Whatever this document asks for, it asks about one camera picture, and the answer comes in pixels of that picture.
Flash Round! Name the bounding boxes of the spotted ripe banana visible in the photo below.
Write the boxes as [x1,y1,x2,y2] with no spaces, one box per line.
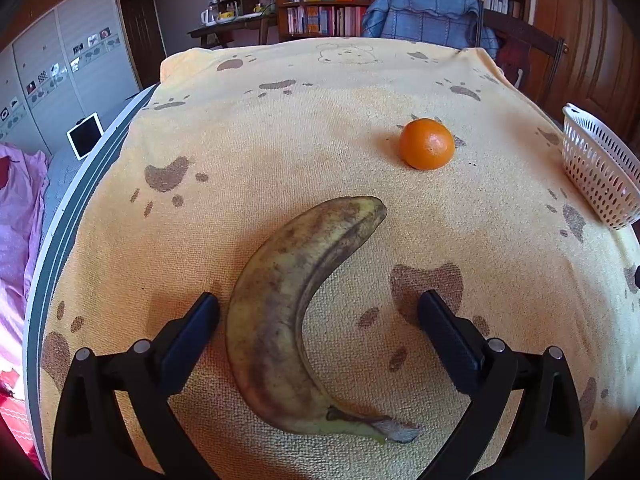
[226,196,420,443]

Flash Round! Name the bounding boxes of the mandarin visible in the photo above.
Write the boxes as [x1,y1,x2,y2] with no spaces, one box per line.
[399,118,456,170]

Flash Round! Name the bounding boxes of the white plastic basket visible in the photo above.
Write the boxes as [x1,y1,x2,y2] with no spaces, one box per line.
[562,103,640,230]

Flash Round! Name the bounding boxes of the pink bedding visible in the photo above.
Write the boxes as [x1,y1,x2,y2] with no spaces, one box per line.
[0,143,48,390]

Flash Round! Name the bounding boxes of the white tablet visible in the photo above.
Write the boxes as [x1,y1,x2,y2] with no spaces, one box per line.
[66,113,104,160]

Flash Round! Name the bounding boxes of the yellow paw print towel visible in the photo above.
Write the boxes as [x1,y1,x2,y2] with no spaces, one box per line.
[39,38,639,479]

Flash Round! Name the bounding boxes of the brown wooden door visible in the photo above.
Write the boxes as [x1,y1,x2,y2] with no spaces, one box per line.
[534,0,639,144]

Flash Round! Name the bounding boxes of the white wardrobe with stickers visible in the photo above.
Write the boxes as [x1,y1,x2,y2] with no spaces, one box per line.
[1,0,139,155]

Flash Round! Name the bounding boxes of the dark wooden chair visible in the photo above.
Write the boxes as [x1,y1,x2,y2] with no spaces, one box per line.
[483,9,565,107]

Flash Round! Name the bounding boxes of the dark wooden side table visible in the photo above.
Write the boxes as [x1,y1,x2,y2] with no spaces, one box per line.
[188,14,278,49]

